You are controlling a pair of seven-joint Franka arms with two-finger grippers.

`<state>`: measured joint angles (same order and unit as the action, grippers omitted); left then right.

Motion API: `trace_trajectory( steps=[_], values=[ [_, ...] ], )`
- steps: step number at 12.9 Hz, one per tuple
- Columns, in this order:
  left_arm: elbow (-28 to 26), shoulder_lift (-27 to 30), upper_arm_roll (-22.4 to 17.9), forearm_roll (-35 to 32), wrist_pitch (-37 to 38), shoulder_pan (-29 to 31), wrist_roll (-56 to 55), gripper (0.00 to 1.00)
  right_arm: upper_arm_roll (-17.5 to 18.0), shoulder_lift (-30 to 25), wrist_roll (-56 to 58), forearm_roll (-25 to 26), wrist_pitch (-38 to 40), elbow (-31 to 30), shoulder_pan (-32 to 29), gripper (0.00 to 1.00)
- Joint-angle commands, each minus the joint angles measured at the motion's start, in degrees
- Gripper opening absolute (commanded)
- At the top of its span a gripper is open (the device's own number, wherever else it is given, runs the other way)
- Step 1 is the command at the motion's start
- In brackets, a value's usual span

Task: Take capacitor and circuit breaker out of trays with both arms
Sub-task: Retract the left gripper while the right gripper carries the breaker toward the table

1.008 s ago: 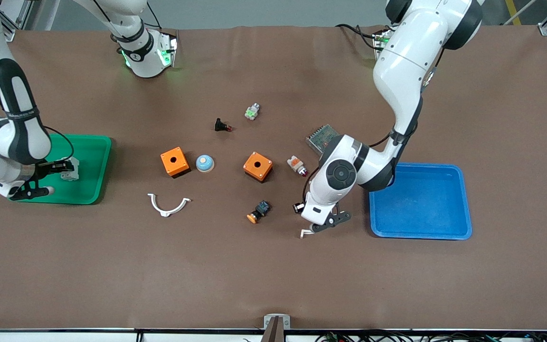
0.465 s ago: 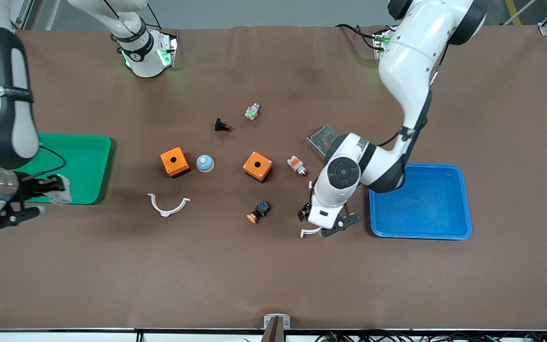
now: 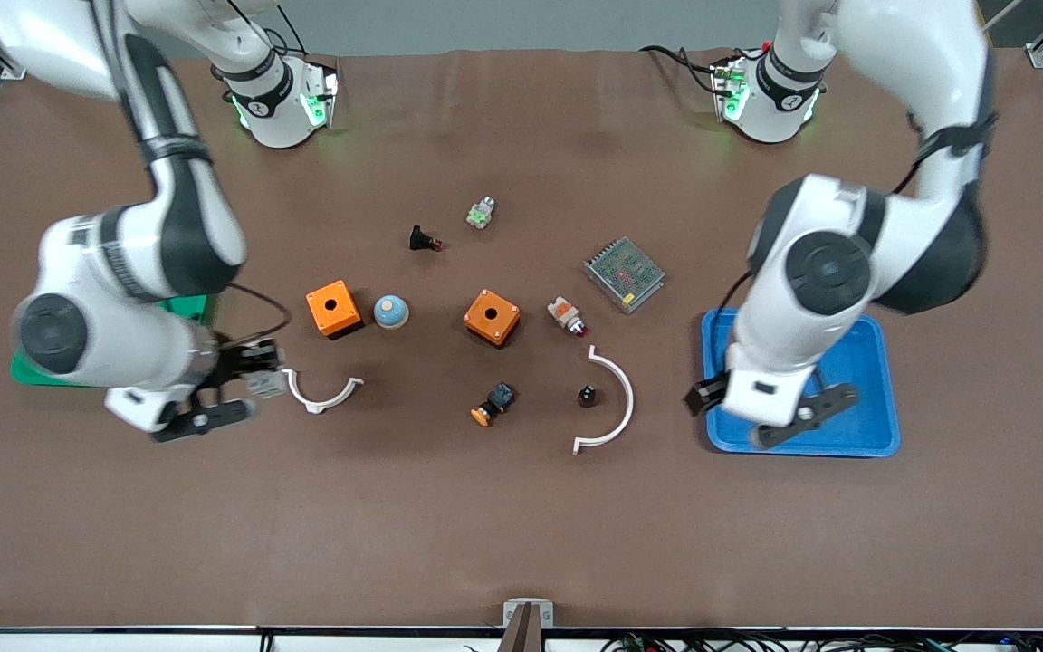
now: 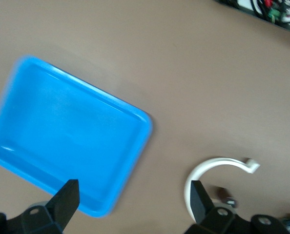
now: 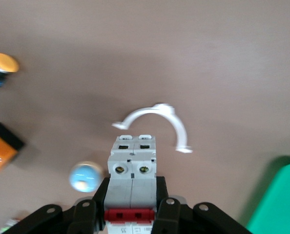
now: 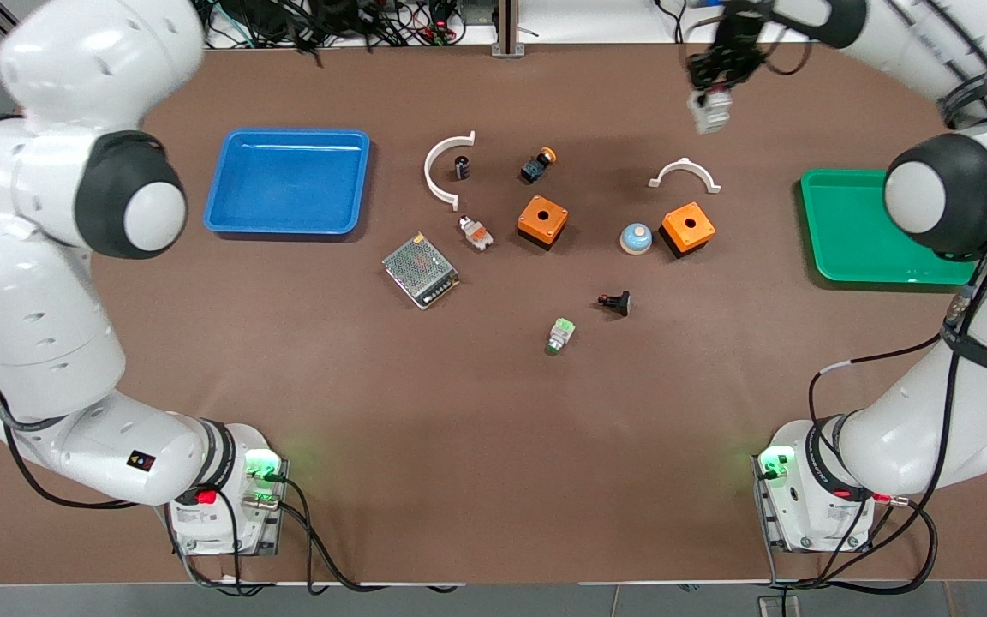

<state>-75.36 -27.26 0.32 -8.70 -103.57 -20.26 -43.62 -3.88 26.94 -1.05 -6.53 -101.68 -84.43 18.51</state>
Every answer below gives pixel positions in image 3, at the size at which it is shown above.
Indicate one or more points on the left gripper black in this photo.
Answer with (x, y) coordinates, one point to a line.
(703, 393)

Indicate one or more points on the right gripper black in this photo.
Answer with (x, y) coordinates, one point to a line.
(234, 361)

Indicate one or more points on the small black capacitor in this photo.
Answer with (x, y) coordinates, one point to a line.
(587, 396)

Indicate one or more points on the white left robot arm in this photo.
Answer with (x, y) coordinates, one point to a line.
(829, 272)

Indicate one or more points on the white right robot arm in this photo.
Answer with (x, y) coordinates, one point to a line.
(168, 226)

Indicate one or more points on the large white arc clamp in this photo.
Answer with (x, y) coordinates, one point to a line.
(629, 398)

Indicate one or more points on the small white pipe clamp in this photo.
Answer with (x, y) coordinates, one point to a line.
(315, 405)

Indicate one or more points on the orange button box black base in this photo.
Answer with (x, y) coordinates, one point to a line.
(333, 308)
(492, 317)

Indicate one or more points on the green plastic tray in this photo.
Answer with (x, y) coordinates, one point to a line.
(191, 306)

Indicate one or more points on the blue dome buzzer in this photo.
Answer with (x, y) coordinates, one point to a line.
(390, 311)

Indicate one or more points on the metal mesh power supply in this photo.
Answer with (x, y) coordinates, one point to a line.
(624, 274)

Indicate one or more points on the red white indicator light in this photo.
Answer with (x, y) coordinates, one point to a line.
(562, 311)

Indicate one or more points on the blue plastic tray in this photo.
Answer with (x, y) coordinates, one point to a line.
(856, 362)

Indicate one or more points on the yellow mushroom push button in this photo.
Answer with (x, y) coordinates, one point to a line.
(499, 397)

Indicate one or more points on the brown table mat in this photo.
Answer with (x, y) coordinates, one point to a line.
(521, 525)

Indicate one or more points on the green white indicator lamp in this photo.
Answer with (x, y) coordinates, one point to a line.
(481, 215)

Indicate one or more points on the black switch red tip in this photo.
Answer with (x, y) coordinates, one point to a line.
(419, 238)

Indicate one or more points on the gray metal clamp bracket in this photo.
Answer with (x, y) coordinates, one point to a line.
(527, 616)

